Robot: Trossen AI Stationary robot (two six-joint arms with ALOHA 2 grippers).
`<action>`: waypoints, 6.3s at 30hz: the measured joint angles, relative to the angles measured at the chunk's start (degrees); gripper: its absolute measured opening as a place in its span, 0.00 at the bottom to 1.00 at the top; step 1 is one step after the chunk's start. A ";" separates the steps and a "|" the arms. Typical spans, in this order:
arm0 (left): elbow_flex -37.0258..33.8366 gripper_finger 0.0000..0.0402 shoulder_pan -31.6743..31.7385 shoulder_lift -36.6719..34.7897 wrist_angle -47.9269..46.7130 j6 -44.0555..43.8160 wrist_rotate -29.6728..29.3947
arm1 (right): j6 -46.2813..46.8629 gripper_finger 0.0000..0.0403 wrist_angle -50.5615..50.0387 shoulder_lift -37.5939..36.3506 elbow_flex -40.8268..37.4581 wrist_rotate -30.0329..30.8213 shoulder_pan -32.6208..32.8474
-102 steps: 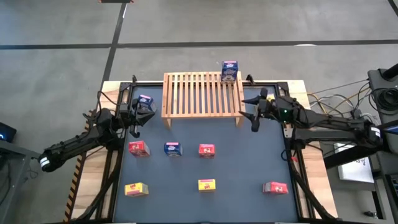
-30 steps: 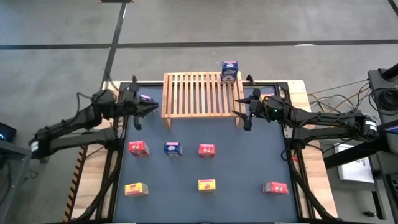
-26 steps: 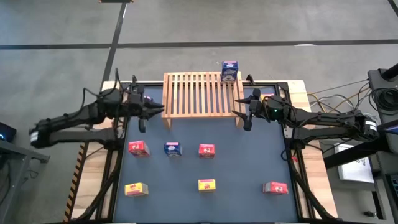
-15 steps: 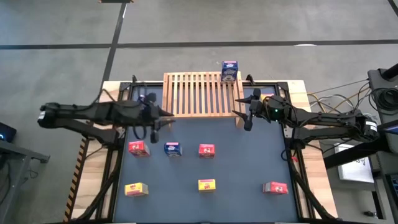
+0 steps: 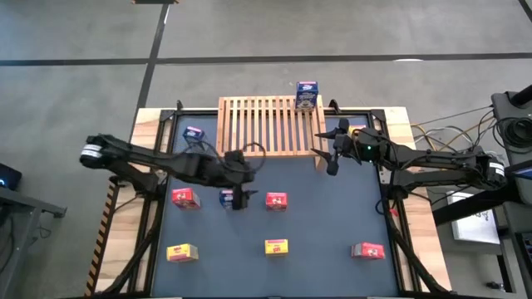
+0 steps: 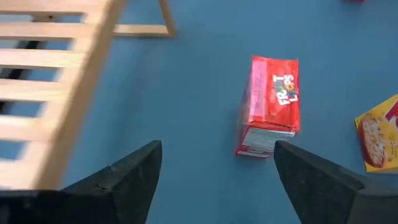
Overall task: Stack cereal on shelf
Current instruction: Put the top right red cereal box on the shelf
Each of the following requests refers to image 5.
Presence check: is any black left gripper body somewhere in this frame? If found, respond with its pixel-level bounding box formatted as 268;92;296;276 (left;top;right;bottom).
219;149;257;188

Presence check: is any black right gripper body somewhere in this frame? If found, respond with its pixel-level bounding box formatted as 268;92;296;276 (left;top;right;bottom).
334;126;390;164

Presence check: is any blue Frosted Flakes cereal box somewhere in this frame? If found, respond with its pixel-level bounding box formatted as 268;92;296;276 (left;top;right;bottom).
294;81;320;112
218;189;234;210
182;125;207;145

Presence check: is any red Froot Loops cereal box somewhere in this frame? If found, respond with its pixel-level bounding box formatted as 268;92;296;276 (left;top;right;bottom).
350;242;387;261
264;191;289;213
171;186;202;210

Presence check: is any wooden slatted shelf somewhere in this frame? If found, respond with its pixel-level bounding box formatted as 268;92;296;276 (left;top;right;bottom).
214;94;331;173

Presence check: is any blue table mat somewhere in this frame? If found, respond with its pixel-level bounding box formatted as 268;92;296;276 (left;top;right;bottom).
151;114;400;298

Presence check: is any black metal crossbar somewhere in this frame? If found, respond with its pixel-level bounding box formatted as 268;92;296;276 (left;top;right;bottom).
431;172;532;228

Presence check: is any white board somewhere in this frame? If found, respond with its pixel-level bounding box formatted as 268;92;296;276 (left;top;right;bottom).
446;190;502;246

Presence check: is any dark grey equipment stand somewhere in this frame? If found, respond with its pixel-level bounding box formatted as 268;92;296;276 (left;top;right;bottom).
490;85;532;167

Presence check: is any yellow black hazard tape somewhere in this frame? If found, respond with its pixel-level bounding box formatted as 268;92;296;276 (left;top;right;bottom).
85;178;126;297

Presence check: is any monitor with blue screen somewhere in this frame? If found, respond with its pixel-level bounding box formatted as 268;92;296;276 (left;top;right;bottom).
502;159;532;182

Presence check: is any grey side table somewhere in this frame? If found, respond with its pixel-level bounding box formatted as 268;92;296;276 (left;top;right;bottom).
0;186;67;299

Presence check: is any black device with blue light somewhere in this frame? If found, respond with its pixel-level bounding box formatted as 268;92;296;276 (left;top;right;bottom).
0;162;24;191

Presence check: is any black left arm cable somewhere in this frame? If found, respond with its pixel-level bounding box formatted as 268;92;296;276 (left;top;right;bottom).
199;140;267;174

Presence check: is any yellow cable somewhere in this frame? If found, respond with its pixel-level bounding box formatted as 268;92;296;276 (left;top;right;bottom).
409;118;495;153

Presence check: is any black metal table frame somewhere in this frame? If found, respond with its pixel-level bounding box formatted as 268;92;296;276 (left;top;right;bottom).
97;99;452;299

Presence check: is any black cable coil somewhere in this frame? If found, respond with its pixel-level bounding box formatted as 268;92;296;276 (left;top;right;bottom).
494;115;532;146

